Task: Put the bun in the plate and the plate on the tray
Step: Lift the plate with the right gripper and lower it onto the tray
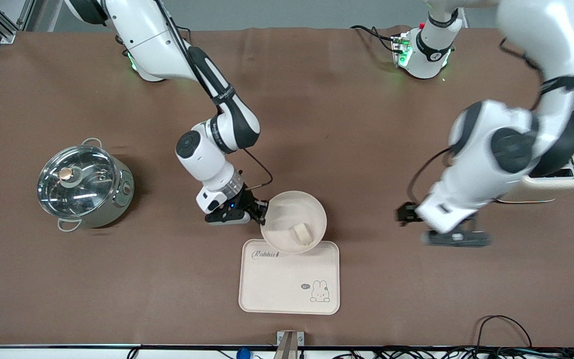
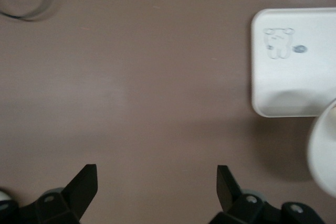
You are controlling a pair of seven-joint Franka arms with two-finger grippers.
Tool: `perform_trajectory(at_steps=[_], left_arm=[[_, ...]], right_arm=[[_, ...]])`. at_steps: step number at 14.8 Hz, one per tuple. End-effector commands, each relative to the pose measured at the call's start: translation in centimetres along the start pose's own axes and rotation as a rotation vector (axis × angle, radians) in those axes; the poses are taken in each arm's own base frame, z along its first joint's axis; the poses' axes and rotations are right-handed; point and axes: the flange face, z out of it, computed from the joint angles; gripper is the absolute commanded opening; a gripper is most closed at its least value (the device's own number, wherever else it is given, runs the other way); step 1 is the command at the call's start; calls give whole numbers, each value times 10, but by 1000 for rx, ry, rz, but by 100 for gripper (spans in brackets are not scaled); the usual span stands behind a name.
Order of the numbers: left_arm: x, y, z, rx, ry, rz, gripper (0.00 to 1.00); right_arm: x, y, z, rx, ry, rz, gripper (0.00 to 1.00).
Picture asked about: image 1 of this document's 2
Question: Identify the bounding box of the beige rabbit print tray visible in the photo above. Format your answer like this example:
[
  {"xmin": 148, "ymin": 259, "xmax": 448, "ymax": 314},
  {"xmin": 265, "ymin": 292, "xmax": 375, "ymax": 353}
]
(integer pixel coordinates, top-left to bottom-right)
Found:
[{"xmin": 239, "ymin": 239, "xmax": 340, "ymax": 315}]

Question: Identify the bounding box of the metal table edge bracket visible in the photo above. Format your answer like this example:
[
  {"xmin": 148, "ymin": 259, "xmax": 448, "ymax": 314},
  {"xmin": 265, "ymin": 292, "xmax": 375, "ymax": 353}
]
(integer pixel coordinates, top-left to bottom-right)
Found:
[{"xmin": 276, "ymin": 331, "xmax": 305, "ymax": 359}]

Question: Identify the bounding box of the glass pot lid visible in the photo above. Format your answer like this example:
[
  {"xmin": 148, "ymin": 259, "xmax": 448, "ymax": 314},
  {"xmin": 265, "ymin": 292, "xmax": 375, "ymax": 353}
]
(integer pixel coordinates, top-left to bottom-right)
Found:
[{"xmin": 37, "ymin": 146, "xmax": 118, "ymax": 218}]

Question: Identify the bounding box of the cream two-slot toaster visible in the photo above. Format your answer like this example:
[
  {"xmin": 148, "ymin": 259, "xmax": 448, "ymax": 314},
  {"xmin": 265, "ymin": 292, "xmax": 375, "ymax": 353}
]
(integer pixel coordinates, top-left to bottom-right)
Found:
[{"xmin": 496, "ymin": 150, "xmax": 574, "ymax": 204}]

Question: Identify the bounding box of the black cable bundle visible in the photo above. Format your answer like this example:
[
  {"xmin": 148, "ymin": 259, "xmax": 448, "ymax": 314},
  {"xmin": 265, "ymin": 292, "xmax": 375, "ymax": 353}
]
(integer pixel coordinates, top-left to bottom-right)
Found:
[{"xmin": 332, "ymin": 346, "xmax": 574, "ymax": 359}]

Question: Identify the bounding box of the brown table mat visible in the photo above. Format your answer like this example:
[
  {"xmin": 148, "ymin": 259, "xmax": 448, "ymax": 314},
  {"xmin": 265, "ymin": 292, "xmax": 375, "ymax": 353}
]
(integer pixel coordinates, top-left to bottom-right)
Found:
[{"xmin": 0, "ymin": 25, "xmax": 574, "ymax": 348}]

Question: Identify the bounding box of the cream round bowl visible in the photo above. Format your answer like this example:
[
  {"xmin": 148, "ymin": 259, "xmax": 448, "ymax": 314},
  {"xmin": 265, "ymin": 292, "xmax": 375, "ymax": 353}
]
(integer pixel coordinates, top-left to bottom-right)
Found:
[{"xmin": 260, "ymin": 191, "xmax": 327, "ymax": 255}]

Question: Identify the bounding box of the grey electric cooking pot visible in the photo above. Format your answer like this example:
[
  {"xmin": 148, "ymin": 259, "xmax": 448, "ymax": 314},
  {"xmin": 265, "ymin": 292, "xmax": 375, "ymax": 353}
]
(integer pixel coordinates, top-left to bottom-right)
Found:
[{"xmin": 37, "ymin": 138, "xmax": 136, "ymax": 232}]

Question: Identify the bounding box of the black left arm base cable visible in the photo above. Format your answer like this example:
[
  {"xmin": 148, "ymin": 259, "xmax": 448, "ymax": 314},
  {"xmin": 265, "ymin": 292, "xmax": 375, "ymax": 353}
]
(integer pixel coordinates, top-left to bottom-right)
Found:
[{"xmin": 351, "ymin": 25, "xmax": 398, "ymax": 53}]

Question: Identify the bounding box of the black looped cable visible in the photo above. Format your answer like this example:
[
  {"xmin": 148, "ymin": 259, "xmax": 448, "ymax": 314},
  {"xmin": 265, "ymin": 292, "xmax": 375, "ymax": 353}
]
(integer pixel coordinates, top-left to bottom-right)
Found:
[{"xmin": 475, "ymin": 315, "xmax": 533, "ymax": 350}]

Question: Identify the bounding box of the pale bread bun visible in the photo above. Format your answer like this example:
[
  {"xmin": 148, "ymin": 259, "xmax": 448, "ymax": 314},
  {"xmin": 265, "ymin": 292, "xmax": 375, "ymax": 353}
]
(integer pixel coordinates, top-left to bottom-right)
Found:
[{"xmin": 288, "ymin": 223, "xmax": 314, "ymax": 246}]

